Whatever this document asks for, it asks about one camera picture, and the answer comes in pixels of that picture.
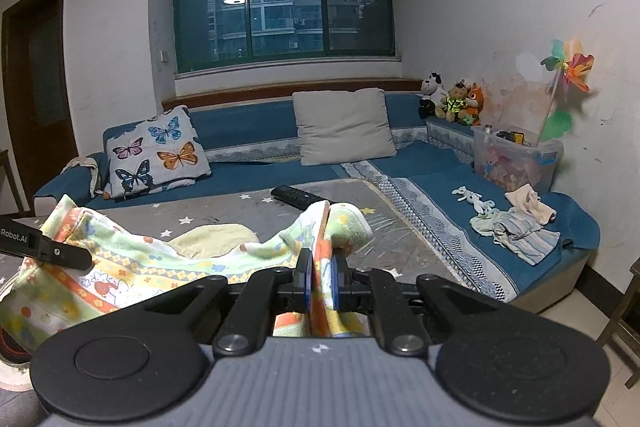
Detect wooden windowsill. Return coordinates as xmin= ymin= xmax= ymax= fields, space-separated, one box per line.
xmin=162 ymin=77 xmax=426 ymax=112

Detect black remote control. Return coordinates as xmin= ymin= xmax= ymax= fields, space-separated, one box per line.
xmin=271 ymin=185 xmax=331 ymax=211

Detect clear plastic storage box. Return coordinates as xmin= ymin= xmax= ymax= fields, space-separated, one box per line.
xmin=472 ymin=125 xmax=565 ymax=194

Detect beige plain pillow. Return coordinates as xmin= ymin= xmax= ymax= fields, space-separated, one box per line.
xmin=291 ymin=88 xmax=397 ymax=166

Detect blue sofa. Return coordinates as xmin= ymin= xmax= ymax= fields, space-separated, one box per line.
xmin=32 ymin=92 xmax=601 ymax=303

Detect brown bear plush toy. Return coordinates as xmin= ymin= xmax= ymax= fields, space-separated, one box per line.
xmin=435 ymin=79 xmax=471 ymax=122

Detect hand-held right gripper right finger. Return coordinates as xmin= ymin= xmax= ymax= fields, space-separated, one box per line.
xmin=330 ymin=253 xmax=506 ymax=358

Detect white bunny cloth toy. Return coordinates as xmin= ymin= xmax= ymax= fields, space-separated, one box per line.
xmin=452 ymin=186 xmax=500 ymax=215

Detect light green garment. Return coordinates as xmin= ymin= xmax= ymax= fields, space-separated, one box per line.
xmin=470 ymin=210 xmax=511 ymax=235

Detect cream small garment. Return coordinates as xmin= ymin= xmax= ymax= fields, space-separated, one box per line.
xmin=505 ymin=184 xmax=557 ymax=224

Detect colourful pinwheel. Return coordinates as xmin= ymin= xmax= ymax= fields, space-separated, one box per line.
xmin=535 ymin=38 xmax=596 ymax=142

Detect orange fox plush toy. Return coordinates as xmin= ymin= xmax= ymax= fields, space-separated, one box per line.
xmin=457 ymin=82 xmax=488 ymax=128

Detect beige cloth on sofa arm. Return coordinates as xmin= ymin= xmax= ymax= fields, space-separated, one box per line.
xmin=62 ymin=155 xmax=103 ymax=198

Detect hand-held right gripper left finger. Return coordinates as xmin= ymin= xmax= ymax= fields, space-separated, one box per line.
xmin=142 ymin=249 xmax=315 ymax=358

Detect dark wooden door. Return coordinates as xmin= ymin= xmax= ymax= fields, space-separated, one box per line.
xmin=1 ymin=0 xmax=78 ymax=202

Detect cartoon print children's pants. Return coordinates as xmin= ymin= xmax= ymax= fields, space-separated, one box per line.
xmin=0 ymin=193 xmax=373 ymax=355

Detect grey star print tablecloth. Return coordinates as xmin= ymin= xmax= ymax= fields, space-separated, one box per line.
xmin=0 ymin=179 xmax=456 ymax=393

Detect white round mat beige trim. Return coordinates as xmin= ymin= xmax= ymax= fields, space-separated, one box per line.
xmin=0 ymin=357 xmax=36 ymax=392

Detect striped blue garment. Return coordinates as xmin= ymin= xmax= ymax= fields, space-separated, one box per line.
xmin=492 ymin=211 xmax=561 ymax=265

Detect wooden stool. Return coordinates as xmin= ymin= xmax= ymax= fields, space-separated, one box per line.
xmin=597 ymin=257 xmax=640 ymax=390

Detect panda plush toy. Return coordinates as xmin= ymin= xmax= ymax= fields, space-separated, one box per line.
xmin=417 ymin=72 xmax=446 ymax=119

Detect green framed window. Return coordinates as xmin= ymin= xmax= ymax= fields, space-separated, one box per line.
xmin=172 ymin=0 xmax=393 ymax=72

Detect butterfly print pillow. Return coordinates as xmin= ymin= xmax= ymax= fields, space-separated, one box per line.
xmin=106 ymin=105 xmax=212 ymax=199

